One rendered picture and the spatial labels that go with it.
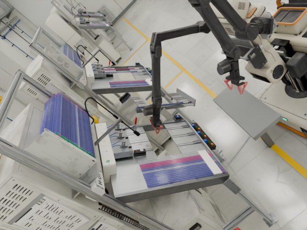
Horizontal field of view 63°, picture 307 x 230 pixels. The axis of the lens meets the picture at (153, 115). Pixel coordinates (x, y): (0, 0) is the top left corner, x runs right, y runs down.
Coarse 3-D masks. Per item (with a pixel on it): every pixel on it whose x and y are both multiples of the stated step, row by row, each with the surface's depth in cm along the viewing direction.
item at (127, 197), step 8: (216, 176) 152; (224, 176) 153; (176, 184) 145; (184, 184) 146; (192, 184) 148; (200, 184) 150; (208, 184) 152; (216, 184) 154; (136, 192) 138; (144, 192) 139; (152, 192) 141; (160, 192) 143; (168, 192) 145; (176, 192) 147; (120, 200) 137; (128, 200) 139; (136, 200) 140
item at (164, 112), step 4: (164, 108) 222; (160, 112) 222; (164, 112) 224; (168, 112) 225; (164, 116) 225; (168, 116) 227; (172, 116) 229; (168, 120) 229; (172, 120) 231; (216, 148) 264; (220, 148) 260
